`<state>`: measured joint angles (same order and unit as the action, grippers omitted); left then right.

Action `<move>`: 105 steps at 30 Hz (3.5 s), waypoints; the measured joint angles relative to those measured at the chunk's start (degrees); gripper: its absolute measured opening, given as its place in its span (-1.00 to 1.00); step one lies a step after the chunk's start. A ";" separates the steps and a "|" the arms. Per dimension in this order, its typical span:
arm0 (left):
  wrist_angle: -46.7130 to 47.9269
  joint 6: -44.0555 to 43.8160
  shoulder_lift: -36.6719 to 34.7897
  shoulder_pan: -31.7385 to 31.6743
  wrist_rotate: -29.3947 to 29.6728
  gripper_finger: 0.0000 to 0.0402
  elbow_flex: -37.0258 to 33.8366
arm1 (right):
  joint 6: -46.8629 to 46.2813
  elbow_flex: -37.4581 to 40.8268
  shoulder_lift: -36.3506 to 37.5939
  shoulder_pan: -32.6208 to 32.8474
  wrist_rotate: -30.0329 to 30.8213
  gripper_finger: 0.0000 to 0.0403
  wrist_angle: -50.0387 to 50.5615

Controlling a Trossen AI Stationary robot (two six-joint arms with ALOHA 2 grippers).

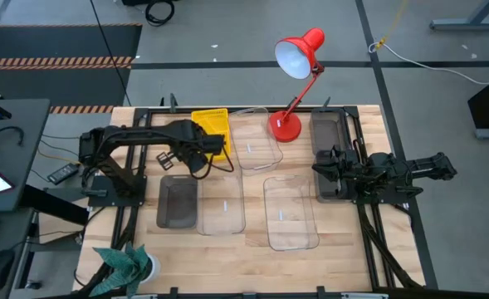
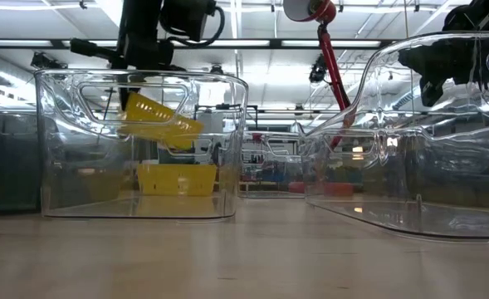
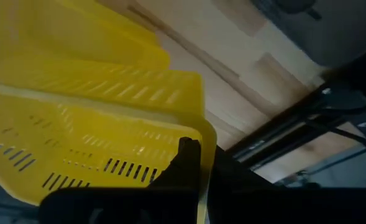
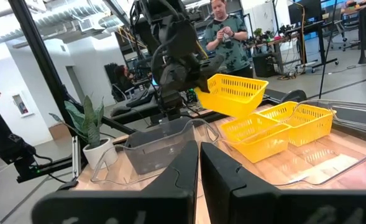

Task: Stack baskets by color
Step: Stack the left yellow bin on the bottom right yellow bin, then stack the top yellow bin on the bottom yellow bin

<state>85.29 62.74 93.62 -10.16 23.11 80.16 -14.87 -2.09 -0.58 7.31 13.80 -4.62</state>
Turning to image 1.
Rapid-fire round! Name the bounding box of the yellow floor cable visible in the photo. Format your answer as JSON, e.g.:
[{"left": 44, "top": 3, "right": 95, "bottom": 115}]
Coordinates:
[{"left": 374, "top": 0, "right": 409, "bottom": 51}]

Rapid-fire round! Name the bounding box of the red desk lamp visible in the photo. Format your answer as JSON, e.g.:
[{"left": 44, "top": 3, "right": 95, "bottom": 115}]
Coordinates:
[{"left": 267, "top": 27, "right": 326, "bottom": 144}]

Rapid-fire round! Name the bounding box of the white plant pot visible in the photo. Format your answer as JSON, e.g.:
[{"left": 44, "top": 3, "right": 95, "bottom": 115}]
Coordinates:
[{"left": 139, "top": 252, "right": 162, "bottom": 285}]

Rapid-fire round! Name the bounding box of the green leafy plant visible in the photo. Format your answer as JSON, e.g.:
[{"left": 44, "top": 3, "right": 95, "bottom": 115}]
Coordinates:
[{"left": 89, "top": 243, "right": 152, "bottom": 298}]

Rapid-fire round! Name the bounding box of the black hanging cable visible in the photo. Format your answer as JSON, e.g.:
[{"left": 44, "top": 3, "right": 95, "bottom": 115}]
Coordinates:
[{"left": 89, "top": 0, "right": 134, "bottom": 107}]

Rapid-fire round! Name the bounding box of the white floor cable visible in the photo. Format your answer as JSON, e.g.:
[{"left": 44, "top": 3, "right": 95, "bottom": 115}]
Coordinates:
[{"left": 367, "top": 41, "right": 489, "bottom": 86}]

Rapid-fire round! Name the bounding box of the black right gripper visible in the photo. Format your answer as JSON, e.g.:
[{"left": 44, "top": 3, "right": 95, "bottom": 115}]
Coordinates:
[{"left": 312, "top": 145, "right": 364, "bottom": 199}]

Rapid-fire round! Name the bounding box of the black aluminium frame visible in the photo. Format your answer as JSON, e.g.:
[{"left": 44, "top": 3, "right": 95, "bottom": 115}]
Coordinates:
[{"left": 76, "top": 105, "right": 440, "bottom": 299}]

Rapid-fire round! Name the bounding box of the black power adapter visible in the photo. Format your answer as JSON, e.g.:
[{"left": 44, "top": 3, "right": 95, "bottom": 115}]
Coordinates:
[{"left": 46, "top": 162, "right": 81, "bottom": 186}]

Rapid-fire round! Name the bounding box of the grey metal table foot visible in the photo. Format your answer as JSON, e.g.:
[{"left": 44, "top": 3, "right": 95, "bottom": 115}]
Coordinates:
[{"left": 429, "top": 0, "right": 489, "bottom": 32}]

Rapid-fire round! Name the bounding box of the black hazard-striped floor mat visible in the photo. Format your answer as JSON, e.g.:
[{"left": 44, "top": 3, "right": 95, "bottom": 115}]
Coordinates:
[{"left": 0, "top": 22, "right": 144, "bottom": 115}]

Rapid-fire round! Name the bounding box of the black desk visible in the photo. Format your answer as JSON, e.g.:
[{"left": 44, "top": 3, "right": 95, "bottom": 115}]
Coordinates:
[{"left": 0, "top": 98, "right": 52, "bottom": 299}]

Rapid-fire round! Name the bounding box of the silver aluminium bar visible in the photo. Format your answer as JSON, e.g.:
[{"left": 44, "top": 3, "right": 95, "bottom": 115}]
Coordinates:
[
  {"left": 110, "top": 293, "right": 159, "bottom": 299},
  {"left": 340, "top": 292, "right": 389, "bottom": 299}
]

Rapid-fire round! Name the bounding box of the black cable on desk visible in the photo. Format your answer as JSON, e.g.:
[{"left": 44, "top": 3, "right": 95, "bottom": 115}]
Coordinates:
[{"left": 0, "top": 125, "right": 25, "bottom": 178}]

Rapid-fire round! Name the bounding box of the smoked grey plastic bin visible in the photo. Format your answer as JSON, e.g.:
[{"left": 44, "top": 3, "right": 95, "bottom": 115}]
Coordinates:
[
  {"left": 313, "top": 149, "right": 355, "bottom": 203},
  {"left": 156, "top": 174, "right": 198, "bottom": 229},
  {"left": 309, "top": 108, "right": 349, "bottom": 157}
]

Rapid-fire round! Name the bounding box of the clear plastic bin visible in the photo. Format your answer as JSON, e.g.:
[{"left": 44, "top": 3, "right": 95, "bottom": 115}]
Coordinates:
[
  {"left": 228, "top": 106, "right": 285, "bottom": 172},
  {"left": 262, "top": 174, "right": 320, "bottom": 252},
  {"left": 195, "top": 174, "right": 247, "bottom": 237}
]

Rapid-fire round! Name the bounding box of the black coiled cable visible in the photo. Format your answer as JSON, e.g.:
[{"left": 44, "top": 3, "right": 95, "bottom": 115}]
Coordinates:
[{"left": 144, "top": 0, "right": 176, "bottom": 27}]

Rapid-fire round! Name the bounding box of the yellow plastic mesh basket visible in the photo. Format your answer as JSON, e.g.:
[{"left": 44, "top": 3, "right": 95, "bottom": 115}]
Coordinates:
[{"left": 190, "top": 108, "right": 232, "bottom": 162}]

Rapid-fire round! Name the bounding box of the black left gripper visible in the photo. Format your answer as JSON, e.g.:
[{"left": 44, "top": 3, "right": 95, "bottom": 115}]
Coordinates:
[{"left": 156, "top": 133, "right": 227, "bottom": 175}]

